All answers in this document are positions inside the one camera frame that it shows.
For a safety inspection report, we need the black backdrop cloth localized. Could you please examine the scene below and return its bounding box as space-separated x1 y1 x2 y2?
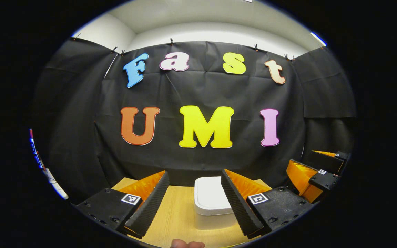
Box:
30 37 357 204

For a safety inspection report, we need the white side table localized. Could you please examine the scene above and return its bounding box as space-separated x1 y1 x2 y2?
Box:
45 167 69 200

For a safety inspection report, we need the computer monitor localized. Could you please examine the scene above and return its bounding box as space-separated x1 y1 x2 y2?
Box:
29 128 44 169

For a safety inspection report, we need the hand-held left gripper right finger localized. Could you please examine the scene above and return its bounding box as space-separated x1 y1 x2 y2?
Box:
220 169 315 240

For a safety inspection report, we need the white desktop garbage bin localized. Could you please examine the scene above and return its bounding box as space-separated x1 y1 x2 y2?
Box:
194 176 240 230

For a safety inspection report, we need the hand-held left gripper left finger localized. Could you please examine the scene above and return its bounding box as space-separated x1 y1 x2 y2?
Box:
75 170 170 239

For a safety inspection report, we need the row of black cloth clips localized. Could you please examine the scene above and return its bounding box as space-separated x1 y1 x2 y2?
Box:
74 33 295 61

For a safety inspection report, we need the wooden desktop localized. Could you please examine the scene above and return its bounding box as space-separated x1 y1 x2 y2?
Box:
112 177 273 248

